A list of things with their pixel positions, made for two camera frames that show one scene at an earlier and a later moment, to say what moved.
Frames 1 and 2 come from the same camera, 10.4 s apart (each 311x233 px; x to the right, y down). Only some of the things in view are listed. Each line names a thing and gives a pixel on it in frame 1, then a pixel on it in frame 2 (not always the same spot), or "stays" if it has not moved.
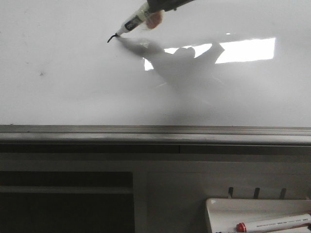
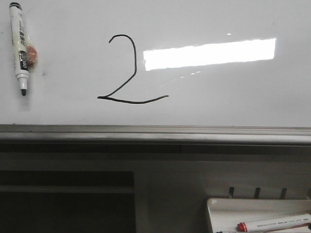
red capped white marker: (274, 224) stays
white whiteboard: (211, 63) stays
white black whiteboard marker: (138, 19) to (25, 52)
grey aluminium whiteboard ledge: (154, 139) stays
